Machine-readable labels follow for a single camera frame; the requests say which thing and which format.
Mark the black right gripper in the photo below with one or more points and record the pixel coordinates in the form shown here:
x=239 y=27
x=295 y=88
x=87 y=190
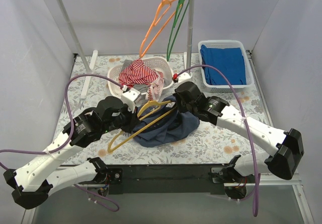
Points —
x=179 y=103

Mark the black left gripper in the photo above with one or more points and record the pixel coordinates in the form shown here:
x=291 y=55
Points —
x=131 y=123

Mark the navy blue tank top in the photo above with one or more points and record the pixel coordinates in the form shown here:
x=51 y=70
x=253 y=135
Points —
x=173 y=127

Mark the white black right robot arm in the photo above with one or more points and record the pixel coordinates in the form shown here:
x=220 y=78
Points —
x=283 y=150

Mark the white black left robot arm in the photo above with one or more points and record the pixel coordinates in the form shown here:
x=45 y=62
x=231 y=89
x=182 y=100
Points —
x=34 y=182

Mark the green clothes hanger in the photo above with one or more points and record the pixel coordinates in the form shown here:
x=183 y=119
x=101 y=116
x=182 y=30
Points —
x=179 y=15

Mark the grey garment in basket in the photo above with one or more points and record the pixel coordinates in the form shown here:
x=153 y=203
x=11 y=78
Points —
x=139 y=88

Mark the silver clothes rack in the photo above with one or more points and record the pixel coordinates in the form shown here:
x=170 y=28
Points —
x=89 y=66

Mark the white oval laundry basket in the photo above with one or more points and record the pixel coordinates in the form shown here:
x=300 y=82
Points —
x=158 y=64

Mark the red white striped garment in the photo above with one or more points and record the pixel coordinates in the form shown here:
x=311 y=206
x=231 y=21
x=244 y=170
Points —
x=155 y=86

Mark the floral table mat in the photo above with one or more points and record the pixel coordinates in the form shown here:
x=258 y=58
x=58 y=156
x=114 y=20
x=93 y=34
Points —
x=207 y=144

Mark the blue folded cloth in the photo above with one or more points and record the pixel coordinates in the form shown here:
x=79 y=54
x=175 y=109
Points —
x=229 y=61

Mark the white rectangular basket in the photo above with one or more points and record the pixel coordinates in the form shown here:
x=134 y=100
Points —
x=211 y=77

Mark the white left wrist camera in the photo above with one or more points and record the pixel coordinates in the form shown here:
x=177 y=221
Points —
x=130 y=97

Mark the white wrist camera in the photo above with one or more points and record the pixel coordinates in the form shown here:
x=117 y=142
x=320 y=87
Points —
x=181 y=78
x=130 y=97

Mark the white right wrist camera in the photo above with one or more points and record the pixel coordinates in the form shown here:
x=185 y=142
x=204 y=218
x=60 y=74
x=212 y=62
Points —
x=181 y=78

